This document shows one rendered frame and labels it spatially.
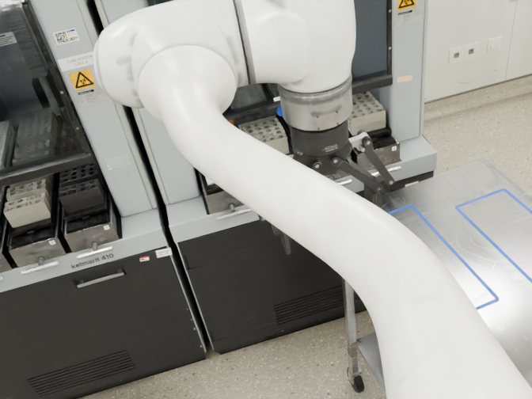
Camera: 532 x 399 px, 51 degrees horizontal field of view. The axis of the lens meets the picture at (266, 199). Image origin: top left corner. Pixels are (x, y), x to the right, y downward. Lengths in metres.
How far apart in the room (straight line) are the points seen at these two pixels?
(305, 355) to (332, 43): 1.65
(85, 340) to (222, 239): 0.58
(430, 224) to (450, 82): 1.93
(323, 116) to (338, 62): 0.07
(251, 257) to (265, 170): 1.33
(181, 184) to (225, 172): 1.18
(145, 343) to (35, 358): 0.35
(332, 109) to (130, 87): 0.23
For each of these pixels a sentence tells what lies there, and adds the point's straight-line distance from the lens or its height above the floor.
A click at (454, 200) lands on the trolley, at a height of 0.82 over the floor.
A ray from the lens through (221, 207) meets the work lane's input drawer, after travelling 1.62.
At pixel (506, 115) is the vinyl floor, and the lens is 3.35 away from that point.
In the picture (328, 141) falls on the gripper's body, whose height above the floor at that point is 1.39.
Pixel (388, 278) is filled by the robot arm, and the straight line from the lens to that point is 0.40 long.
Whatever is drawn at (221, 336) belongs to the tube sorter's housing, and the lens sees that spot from 2.03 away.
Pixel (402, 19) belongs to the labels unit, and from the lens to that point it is 1.61.
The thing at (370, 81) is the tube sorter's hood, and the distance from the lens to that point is 1.62.
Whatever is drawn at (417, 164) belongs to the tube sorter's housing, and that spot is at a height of 0.71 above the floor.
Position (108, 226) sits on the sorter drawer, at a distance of 1.62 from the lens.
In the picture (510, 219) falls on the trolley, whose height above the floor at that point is 0.82.
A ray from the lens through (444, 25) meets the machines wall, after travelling 3.09.
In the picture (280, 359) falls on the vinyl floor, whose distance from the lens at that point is 2.16.
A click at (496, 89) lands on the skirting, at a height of 0.05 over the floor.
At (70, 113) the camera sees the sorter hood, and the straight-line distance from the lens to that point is 1.50.
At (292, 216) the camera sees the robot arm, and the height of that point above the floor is 1.49.
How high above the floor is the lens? 1.78
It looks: 40 degrees down
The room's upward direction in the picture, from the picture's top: 11 degrees counter-clockwise
